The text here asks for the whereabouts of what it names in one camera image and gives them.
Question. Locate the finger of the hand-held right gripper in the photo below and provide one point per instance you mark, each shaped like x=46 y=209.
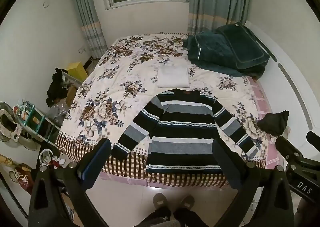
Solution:
x=287 y=147
x=313 y=138

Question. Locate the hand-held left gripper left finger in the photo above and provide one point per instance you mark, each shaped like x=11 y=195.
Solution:
x=83 y=170

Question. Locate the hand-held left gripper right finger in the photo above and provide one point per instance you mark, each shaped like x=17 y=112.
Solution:
x=226 y=167

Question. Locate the striped knit sweater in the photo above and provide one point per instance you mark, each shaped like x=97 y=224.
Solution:
x=175 y=137

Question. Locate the black cloth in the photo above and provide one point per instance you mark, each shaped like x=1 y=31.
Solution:
x=273 y=122

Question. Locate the grey slipper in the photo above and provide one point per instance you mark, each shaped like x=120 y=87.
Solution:
x=187 y=202
x=160 y=200

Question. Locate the white headboard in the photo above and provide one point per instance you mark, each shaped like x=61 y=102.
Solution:
x=297 y=79

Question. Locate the red patterned bag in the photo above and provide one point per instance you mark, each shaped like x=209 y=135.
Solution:
x=22 y=178

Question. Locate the teal shelf rack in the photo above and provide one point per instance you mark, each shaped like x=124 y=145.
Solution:
x=40 y=122

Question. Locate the brown cardboard box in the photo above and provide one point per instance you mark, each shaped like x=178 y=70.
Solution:
x=71 y=94

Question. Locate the standing fan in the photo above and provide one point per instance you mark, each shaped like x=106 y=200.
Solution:
x=10 y=127

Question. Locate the black garment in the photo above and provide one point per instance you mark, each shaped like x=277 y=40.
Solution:
x=56 y=87

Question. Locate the yellow box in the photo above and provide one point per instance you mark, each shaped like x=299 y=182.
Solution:
x=77 y=72

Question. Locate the floral bed cover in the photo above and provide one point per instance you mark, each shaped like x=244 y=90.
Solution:
x=117 y=74

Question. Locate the folded white cloth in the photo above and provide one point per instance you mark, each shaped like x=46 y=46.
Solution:
x=173 y=77

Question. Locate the dark green pillow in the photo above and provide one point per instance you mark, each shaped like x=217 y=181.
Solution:
x=246 y=44

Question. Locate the dark green blanket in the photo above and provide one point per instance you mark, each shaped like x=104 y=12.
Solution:
x=207 y=52

